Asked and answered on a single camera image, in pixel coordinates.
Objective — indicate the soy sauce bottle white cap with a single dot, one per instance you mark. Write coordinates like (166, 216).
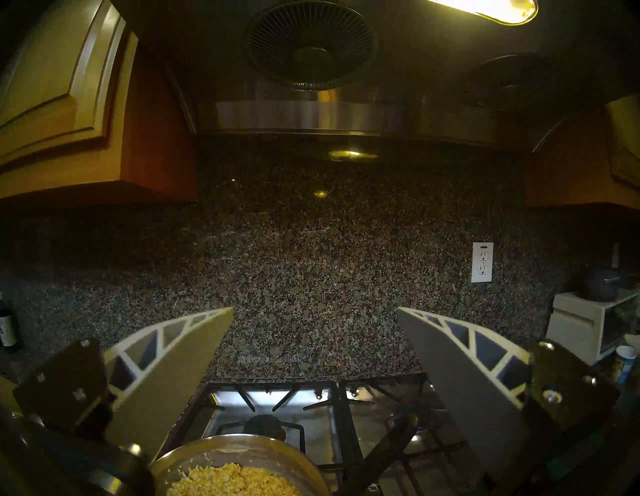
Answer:
(7, 325)

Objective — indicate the black gas stovetop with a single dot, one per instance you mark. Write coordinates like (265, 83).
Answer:
(320, 425)

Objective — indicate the stainless steel saucepan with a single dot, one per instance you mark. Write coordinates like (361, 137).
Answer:
(240, 447)

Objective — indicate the light wooden wall cabinet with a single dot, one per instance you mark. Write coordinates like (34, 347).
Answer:
(60, 100)

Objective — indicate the range hood lamp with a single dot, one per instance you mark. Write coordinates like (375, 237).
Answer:
(492, 7)

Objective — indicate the dark grey kettle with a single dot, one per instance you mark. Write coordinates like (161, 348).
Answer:
(602, 285)

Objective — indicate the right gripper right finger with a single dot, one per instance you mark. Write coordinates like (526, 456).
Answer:
(470, 395)

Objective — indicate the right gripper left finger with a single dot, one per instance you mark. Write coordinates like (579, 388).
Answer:
(165, 385)

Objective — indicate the white toaster oven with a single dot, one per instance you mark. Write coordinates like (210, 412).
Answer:
(575, 325)

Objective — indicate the dark wooden wall cabinet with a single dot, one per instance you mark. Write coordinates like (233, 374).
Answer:
(575, 165)

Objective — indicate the printed paper cup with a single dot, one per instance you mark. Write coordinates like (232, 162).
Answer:
(625, 362)

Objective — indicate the white wall outlet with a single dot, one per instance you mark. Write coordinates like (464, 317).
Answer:
(482, 262)

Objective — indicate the dark range hood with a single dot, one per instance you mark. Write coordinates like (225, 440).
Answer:
(310, 75)

